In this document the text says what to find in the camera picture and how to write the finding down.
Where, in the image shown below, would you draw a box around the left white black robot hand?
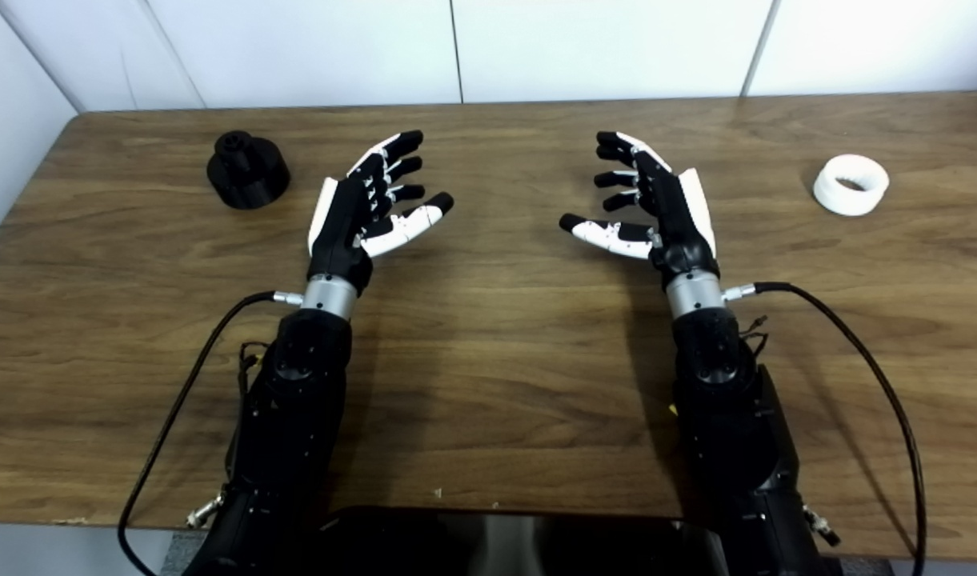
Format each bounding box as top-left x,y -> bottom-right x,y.
307,130 -> 454,297

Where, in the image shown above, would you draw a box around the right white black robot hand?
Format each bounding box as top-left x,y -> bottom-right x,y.
559,132 -> 721,290

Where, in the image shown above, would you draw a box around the round black plastic part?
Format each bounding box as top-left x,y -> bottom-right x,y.
206,132 -> 290,210

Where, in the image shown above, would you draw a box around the white plastic ring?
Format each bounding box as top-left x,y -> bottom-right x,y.
813,154 -> 890,217

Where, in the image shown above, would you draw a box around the black glossy robot torso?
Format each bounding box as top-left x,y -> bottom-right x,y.
312,506 -> 729,576

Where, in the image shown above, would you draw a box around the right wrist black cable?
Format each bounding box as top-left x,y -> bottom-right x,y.
723,282 -> 927,576

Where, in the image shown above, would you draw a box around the right arm thin wires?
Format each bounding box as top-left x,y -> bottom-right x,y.
740,314 -> 771,357

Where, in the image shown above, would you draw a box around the arm thin wires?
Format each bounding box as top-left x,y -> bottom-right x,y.
740,314 -> 771,357
238,342 -> 269,393

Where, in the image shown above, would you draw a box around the left arm thin wires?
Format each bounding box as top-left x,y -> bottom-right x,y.
238,342 -> 269,393

